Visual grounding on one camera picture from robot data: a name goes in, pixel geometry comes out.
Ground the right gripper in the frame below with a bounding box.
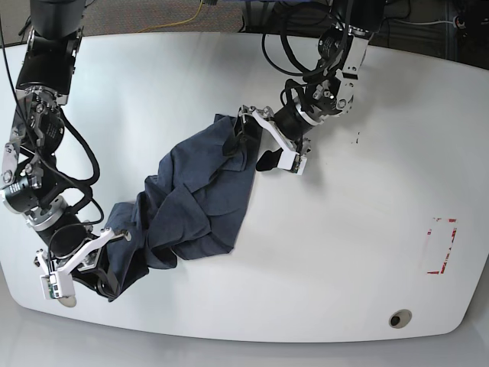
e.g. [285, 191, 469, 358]
[33, 216, 132, 302]

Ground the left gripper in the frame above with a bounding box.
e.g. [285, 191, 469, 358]
[222, 105, 311, 172]

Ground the dark blue t-shirt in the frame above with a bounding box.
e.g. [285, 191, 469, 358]
[106, 115, 257, 295]

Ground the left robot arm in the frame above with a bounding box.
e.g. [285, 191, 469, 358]
[96, 1, 384, 300]

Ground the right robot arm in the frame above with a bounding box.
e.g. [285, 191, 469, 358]
[1, 1, 130, 302]

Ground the red tape rectangle marking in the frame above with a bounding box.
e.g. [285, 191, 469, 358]
[423, 218, 458, 275]

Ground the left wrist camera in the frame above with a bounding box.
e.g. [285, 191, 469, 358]
[277, 151, 307, 175]

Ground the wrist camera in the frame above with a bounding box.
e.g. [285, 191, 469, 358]
[277, 151, 307, 175]
[40, 271, 76, 300]

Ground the left table cable grommet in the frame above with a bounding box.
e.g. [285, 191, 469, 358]
[57, 296, 76, 308]

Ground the table cable grommet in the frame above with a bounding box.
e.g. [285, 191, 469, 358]
[389, 309, 413, 329]
[57, 296, 76, 308]

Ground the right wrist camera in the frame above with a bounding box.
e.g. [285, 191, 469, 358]
[40, 271, 76, 300]

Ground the yellow cable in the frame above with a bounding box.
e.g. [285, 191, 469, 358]
[143, 0, 203, 34]

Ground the white power cable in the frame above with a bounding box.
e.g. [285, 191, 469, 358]
[397, 18, 458, 28]

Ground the right table cable grommet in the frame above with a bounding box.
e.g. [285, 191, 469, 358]
[389, 309, 413, 329]

